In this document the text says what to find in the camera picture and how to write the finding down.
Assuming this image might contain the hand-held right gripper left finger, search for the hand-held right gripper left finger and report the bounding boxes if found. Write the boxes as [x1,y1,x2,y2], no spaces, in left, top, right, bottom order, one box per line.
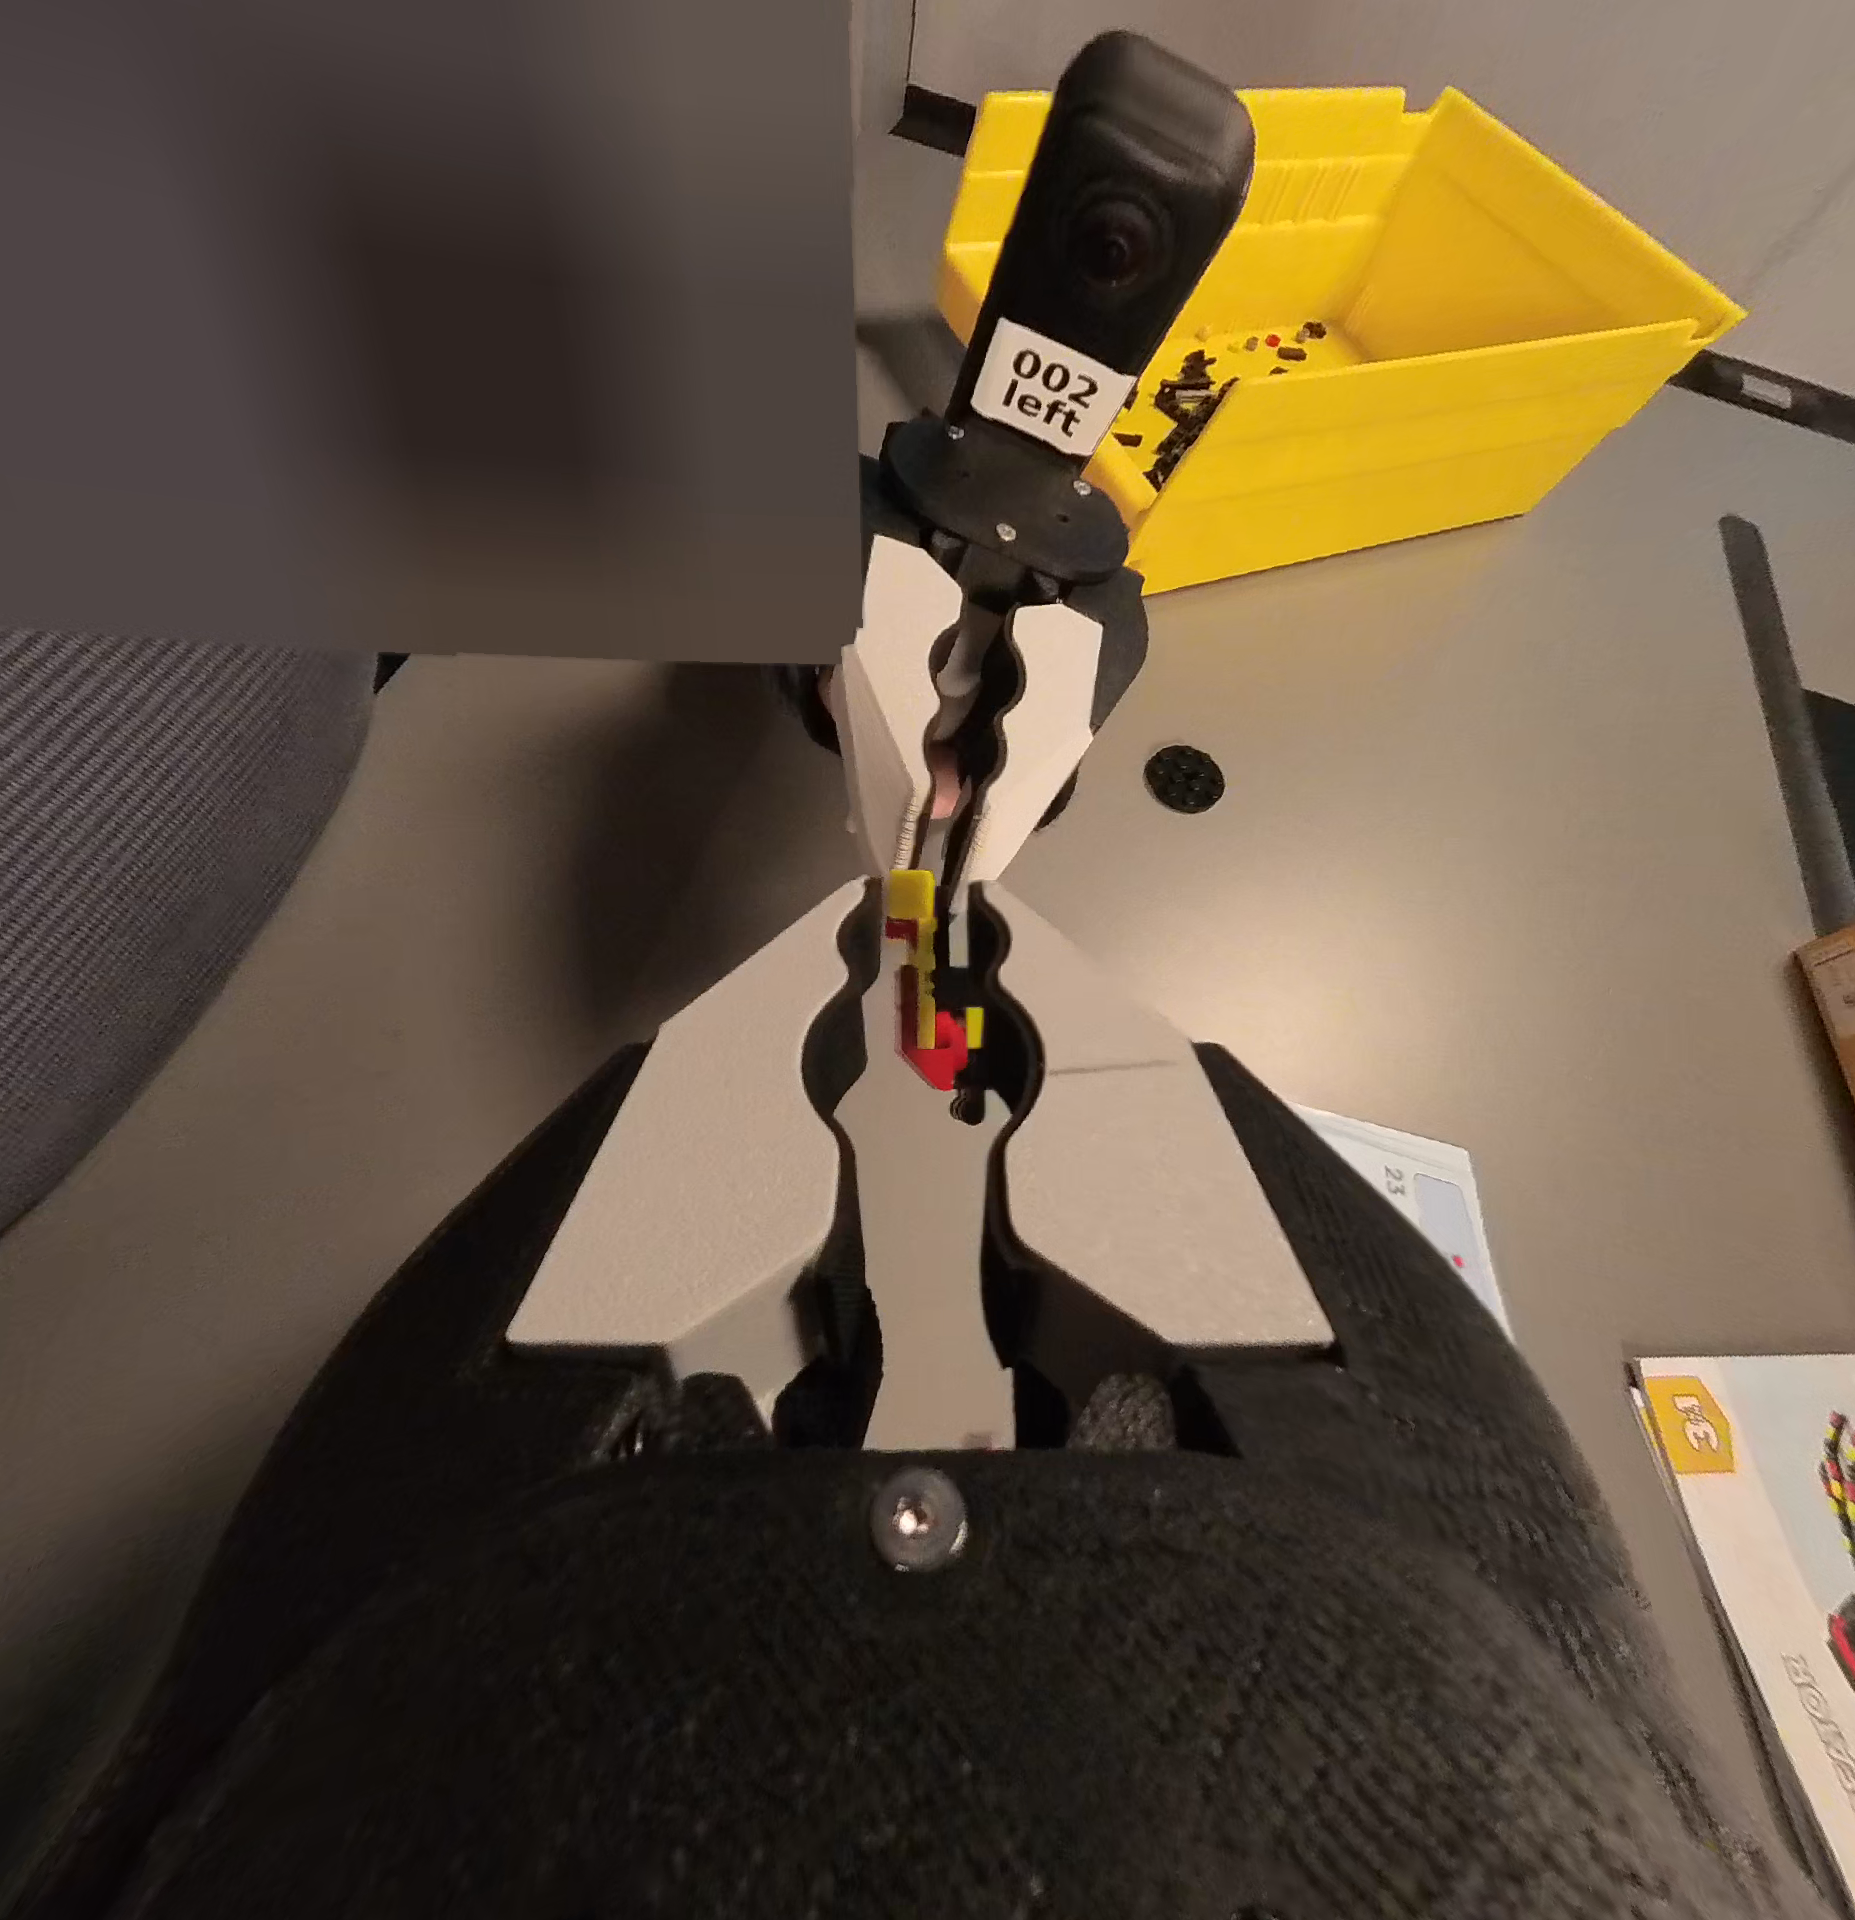
[504,879,888,1418]

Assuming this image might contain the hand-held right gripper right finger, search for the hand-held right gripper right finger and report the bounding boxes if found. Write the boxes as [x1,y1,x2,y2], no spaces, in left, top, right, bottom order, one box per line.
[964,887,1340,1370]

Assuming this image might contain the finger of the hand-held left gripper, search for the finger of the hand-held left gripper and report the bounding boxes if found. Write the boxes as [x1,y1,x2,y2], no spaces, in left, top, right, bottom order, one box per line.
[836,533,964,876]
[949,601,1108,891]

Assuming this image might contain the red yellow lego model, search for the red yellow lego model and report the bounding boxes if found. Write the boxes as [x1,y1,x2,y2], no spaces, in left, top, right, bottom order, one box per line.
[881,917,1005,1128]

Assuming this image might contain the pile of lego pieces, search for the pile of lego pieces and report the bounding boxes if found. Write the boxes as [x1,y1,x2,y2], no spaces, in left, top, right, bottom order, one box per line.
[1107,318,1334,495]

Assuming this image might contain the orange cardboard lego box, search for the orange cardboard lego box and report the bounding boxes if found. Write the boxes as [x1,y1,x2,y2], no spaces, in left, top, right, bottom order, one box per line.
[1793,909,1855,1187]

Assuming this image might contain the open instruction booklet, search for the open instruction booklet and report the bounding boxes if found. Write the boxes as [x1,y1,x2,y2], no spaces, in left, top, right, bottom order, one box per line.
[1295,1102,1515,1336]

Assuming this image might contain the yellow plastic bin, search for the yellow plastic bin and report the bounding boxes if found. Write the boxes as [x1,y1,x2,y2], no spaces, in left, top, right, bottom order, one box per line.
[934,83,1751,595]

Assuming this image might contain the person's grey sweater torso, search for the person's grey sweater torso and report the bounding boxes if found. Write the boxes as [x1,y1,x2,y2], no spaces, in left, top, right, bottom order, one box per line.
[0,627,378,1262]

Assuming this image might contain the closed instruction booklet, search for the closed instruction booklet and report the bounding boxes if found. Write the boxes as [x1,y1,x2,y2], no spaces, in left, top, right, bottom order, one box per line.
[1630,1350,1855,1920]

